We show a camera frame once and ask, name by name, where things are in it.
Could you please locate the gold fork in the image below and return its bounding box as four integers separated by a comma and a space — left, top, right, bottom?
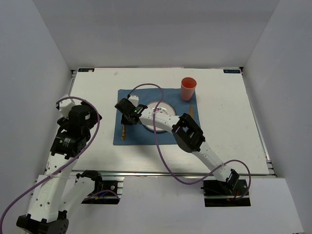
121, 124, 126, 141

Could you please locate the blue cloth napkin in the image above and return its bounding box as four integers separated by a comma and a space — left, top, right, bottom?
113, 88, 200, 145

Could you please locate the white plate with red characters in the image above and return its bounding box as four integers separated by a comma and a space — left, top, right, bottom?
139, 101, 179, 133

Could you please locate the gold knife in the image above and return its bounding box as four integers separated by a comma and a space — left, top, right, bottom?
189, 105, 194, 118

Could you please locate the pink plastic cup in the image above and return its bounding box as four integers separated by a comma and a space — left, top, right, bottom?
180, 77, 197, 101

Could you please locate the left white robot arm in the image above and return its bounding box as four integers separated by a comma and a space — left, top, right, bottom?
17, 101, 103, 234

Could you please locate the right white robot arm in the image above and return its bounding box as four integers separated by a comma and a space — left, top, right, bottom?
115, 98, 239, 195

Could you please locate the left blue corner label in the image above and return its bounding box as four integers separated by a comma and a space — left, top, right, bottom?
78, 68, 95, 73

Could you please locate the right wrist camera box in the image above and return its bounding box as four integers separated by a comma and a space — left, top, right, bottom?
127, 95, 139, 107

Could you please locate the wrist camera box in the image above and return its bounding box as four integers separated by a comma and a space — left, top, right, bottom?
127, 95, 139, 107
55, 98, 76, 118

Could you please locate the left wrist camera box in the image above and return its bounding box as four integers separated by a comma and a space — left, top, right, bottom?
55, 98, 76, 118

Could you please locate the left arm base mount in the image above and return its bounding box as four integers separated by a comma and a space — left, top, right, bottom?
76, 170, 121, 205

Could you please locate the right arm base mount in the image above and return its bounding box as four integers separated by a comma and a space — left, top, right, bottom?
201, 179, 251, 208

